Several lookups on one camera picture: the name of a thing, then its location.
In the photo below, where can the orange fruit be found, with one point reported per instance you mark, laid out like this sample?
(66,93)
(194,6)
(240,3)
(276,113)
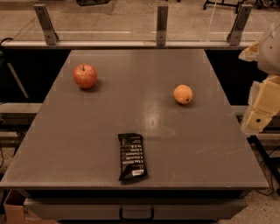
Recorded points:
(183,94)

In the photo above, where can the red apple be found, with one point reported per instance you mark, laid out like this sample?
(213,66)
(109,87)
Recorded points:
(85,76)

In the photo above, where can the grey metal bracket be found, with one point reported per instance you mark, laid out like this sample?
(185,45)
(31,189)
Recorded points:
(162,16)
(235,35)
(50,35)

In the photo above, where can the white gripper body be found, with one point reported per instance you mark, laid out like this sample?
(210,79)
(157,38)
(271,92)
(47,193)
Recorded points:
(269,56)

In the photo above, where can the clear acrylic barrier panel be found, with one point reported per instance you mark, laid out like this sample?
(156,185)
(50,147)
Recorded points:
(188,20)

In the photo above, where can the black stand base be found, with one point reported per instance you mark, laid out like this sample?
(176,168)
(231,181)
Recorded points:
(236,6)

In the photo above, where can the black snack bar wrapper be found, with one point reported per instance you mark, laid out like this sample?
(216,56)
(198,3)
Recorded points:
(132,159)

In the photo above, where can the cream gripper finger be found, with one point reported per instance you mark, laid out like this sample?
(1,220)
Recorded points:
(250,53)
(263,105)

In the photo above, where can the middle grey metal bracket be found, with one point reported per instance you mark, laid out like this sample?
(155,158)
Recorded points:
(162,16)

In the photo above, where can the left grey metal bracket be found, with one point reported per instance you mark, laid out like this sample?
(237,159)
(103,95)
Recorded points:
(50,35)

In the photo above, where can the cardboard box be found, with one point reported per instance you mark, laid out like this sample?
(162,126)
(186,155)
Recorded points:
(16,213)

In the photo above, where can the grey drawer with black handle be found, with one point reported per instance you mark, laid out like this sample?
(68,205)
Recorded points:
(105,209)

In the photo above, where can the right grey metal bracket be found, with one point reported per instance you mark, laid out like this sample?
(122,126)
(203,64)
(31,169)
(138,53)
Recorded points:
(235,35)

